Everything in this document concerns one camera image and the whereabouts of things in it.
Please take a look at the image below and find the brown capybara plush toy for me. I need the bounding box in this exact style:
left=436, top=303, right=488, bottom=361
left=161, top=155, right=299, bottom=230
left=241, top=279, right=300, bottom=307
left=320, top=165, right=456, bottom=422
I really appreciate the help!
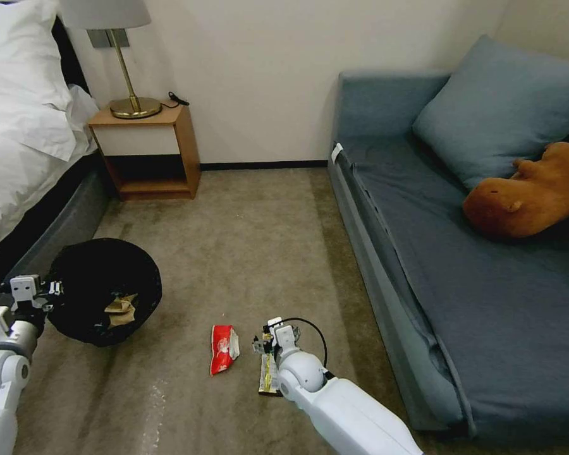
left=462, top=141, right=569, bottom=241

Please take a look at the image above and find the brass table lamp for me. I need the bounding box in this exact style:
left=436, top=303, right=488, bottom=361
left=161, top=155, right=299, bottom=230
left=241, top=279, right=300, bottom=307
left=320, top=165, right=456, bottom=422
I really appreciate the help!
left=58, top=0, right=164, bottom=120

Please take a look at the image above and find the yellow green wrapper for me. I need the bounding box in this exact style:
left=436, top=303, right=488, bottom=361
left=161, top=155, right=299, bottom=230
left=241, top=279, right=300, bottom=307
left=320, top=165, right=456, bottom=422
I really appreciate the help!
left=257, top=353, right=281, bottom=396

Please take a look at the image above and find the black cable on nightstand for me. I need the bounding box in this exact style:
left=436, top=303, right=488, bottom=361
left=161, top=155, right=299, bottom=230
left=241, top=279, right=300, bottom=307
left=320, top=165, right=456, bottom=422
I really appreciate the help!
left=160, top=91, right=191, bottom=109

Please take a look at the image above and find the blue sofa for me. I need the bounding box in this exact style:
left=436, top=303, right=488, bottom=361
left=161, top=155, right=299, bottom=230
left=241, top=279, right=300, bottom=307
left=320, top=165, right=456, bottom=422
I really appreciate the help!
left=327, top=70, right=569, bottom=439

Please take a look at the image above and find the white bed duvet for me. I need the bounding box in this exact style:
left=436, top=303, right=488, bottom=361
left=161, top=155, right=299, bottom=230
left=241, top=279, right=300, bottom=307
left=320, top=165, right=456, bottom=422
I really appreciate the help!
left=0, top=84, right=101, bottom=269

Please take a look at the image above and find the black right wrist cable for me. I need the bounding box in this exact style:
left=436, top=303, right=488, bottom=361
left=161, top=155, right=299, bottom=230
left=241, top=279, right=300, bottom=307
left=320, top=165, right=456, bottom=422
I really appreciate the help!
left=284, top=317, right=336, bottom=380

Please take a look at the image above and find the white pillow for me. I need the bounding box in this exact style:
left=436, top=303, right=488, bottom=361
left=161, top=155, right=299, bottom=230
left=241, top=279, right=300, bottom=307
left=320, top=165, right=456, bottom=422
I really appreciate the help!
left=0, top=0, right=73, bottom=162

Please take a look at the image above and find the red snack packet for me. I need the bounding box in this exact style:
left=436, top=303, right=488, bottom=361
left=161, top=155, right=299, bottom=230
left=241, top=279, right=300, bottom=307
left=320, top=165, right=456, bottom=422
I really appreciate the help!
left=210, top=324, right=242, bottom=377

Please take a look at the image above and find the grey bed base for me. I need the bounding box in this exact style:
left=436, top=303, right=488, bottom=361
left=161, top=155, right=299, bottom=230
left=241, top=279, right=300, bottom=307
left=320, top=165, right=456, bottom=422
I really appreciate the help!
left=0, top=154, right=111, bottom=297

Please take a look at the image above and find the black headboard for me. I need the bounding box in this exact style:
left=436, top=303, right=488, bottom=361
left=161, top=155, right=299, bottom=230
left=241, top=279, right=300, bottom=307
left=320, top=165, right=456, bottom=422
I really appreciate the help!
left=51, top=15, right=94, bottom=98

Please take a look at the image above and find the black round trash bin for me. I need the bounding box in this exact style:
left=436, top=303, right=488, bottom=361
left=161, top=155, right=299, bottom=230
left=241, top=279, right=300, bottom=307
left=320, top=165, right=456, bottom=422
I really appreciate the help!
left=46, top=238, right=163, bottom=348

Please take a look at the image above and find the wooden nightstand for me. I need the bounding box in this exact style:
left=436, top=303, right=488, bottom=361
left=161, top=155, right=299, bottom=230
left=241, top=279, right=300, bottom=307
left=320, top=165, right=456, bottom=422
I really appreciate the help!
left=87, top=104, right=202, bottom=202

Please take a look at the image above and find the blue cushion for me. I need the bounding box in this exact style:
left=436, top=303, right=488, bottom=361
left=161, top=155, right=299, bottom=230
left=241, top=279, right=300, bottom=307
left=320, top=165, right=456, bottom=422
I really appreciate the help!
left=412, top=33, right=569, bottom=191

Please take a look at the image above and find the black skirting board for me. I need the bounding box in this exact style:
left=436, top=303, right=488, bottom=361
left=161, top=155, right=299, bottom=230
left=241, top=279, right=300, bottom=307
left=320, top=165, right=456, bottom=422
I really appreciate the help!
left=199, top=161, right=331, bottom=172

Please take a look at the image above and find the grey wall switch plate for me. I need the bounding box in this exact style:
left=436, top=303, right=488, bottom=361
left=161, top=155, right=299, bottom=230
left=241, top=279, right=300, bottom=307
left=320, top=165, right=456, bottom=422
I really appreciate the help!
left=87, top=28, right=130, bottom=50

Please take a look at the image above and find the crumpled brown paper scrap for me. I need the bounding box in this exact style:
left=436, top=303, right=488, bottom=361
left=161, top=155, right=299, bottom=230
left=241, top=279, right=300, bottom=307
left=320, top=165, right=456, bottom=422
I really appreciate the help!
left=104, top=293, right=139, bottom=329

